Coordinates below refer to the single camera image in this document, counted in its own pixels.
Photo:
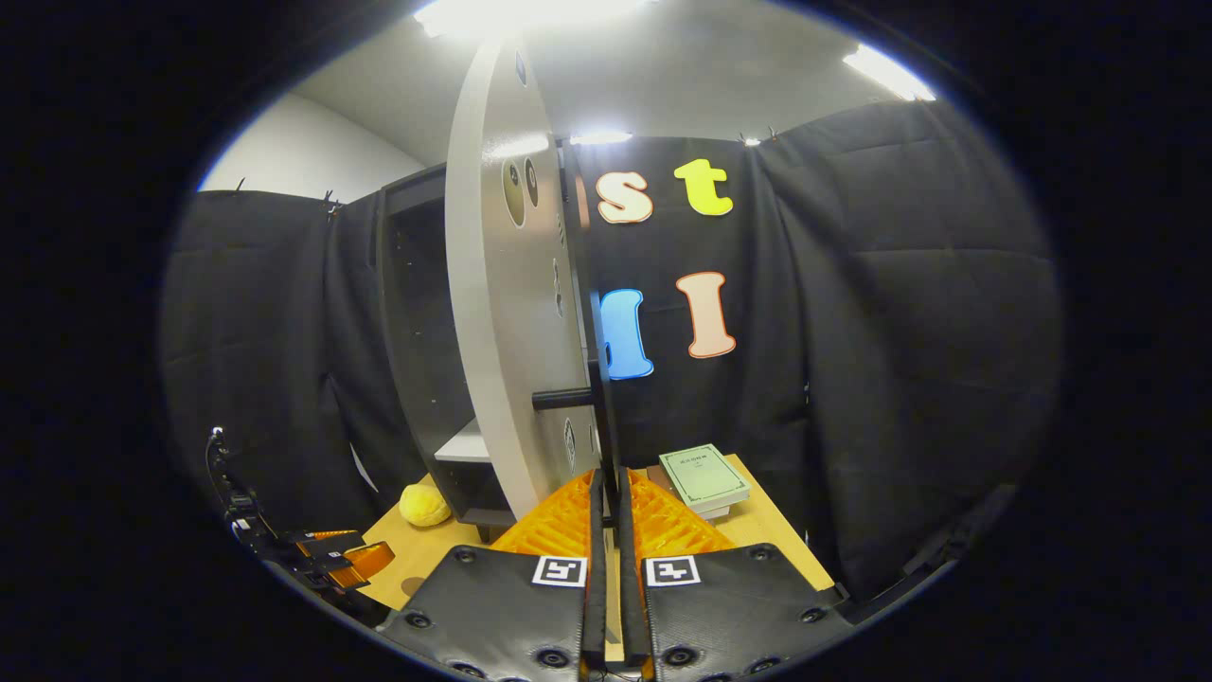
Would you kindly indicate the light grey cabinet door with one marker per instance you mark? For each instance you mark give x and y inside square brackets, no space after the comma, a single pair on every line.
[502,332]

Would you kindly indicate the ceiling light panel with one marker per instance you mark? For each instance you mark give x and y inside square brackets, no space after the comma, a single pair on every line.
[888,74]
[530,14]

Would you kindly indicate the brown book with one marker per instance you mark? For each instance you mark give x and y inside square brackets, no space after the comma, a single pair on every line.
[659,477]

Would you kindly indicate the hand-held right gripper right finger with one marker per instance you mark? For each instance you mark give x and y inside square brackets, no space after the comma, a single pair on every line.
[627,587]

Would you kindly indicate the green book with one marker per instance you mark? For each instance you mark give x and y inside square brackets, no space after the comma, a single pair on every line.
[703,475]

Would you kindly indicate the black backdrop cloth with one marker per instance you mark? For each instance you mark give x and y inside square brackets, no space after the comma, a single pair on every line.
[900,332]

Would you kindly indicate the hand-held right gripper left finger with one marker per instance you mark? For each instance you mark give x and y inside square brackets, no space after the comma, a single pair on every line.
[597,568]

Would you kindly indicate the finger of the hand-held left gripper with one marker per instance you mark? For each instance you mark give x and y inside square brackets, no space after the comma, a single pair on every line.
[365,561]
[327,545]

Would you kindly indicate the white cabinet shelf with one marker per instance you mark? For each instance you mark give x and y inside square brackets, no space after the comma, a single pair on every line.
[469,445]

